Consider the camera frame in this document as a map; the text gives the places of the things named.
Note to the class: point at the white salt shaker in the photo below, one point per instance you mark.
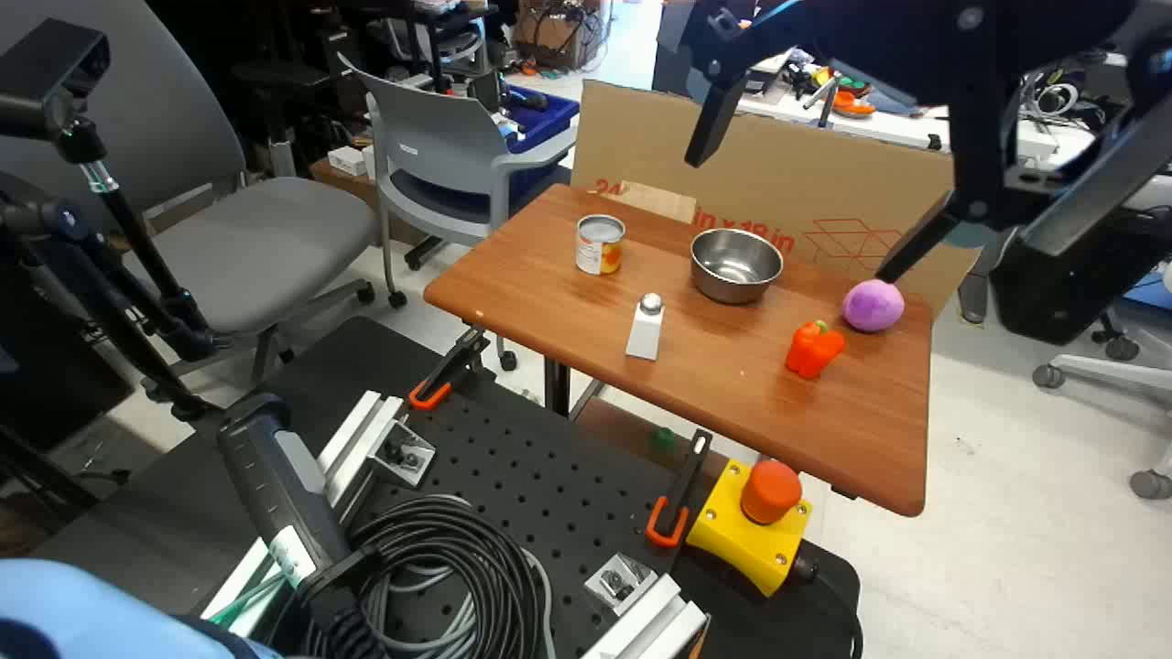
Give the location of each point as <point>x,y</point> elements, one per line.
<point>645,328</point>

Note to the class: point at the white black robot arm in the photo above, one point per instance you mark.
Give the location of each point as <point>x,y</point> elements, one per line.
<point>964,58</point>

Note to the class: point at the stainless steel bowl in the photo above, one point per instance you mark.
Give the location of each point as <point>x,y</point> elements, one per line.
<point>732,264</point>

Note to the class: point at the orange black clamp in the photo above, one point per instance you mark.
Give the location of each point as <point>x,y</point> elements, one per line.
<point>671,512</point>
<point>439,380</point>

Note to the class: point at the cardboard panel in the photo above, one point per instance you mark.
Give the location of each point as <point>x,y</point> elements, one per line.
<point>828,200</point>

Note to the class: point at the yellow emergency stop box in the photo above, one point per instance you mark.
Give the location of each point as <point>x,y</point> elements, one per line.
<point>756,523</point>

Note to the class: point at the light grey chair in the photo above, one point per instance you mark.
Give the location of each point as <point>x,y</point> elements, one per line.
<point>456,169</point>

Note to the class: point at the purple ball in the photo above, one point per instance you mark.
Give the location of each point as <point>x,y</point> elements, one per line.
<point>874,306</point>

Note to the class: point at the orange toy pepper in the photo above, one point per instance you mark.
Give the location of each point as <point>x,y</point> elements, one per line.
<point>814,351</point>

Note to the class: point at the open tin can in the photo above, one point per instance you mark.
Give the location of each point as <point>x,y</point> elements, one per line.
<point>598,245</point>

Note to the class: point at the black perforated base board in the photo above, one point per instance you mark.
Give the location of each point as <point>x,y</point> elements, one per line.
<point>565,497</point>

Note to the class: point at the orange black clamp left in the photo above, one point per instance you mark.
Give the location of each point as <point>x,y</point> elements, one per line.
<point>439,380</point>

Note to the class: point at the black camera on tripod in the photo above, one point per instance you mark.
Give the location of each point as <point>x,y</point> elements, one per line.
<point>45,82</point>

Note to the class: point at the grey office chair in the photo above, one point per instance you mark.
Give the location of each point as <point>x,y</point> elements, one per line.
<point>253,253</point>

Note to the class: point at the wooden table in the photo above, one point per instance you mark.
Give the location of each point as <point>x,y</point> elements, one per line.
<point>858,425</point>

